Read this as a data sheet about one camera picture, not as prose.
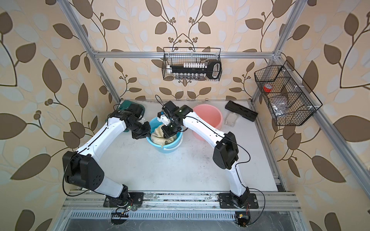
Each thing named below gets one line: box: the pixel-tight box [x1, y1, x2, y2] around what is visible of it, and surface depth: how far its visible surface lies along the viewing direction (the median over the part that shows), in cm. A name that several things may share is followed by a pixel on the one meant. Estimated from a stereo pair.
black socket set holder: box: [169, 61, 223, 80], surface depth 84 cm
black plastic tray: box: [224, 100, 259, 122], surface depth 114 cm
